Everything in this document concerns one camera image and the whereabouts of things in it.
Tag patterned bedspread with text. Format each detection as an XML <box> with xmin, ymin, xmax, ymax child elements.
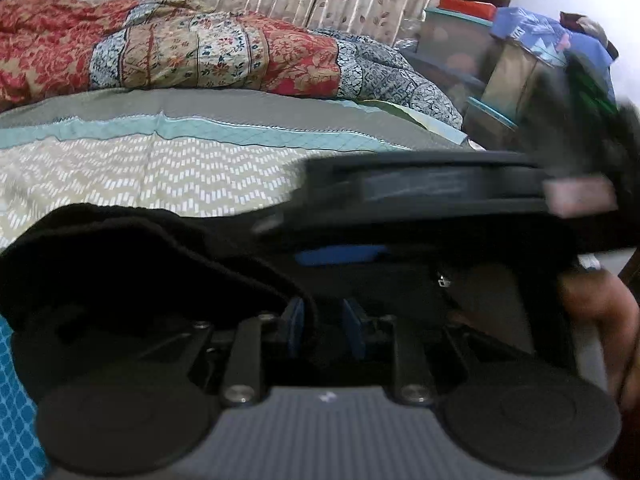
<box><xmin>0</xmin><ymin>86</ymin><xmax>476</xmax><ymax>480</ymax></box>

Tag light green yellow cloth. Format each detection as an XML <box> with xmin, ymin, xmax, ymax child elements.
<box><xmin>362</xmin><ymin>100</ymin><xmax>468</xmax><ymax>145</ymax></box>

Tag cardboard box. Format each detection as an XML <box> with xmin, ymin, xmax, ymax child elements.
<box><xmin>480</xmin><ymin>41</ymin><xmax>553</xmax><ymax>122</ymax></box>

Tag clear storage bin teal lid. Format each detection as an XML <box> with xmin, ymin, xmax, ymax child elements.
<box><xmin>397</xmin><ymin>8</ymin><xmax>516</xmax><ymax>150</ymax></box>

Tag blue printed bag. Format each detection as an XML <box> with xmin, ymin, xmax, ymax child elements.
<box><xmin>490</xmin><ymin>6</ymin><xmax>615</xmax><ymax>101</ymax></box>

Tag patchwork floral quilt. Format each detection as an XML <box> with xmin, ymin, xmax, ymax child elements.
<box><xmin>1</xmin><ymin>0</ymin><xmax>462</xmax><ymax>128</ymax></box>

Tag black pants with zippers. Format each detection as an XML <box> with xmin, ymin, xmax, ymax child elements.
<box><xmin>0</xmin><ymin>202</ymin><xmax>452</xmax><ymax>401</ymax></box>

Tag person's right hand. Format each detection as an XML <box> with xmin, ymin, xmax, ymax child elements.
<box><xmin>561</xmin><ymin>270</ymin><xmax>639</xmax><ymax>416</ymax></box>

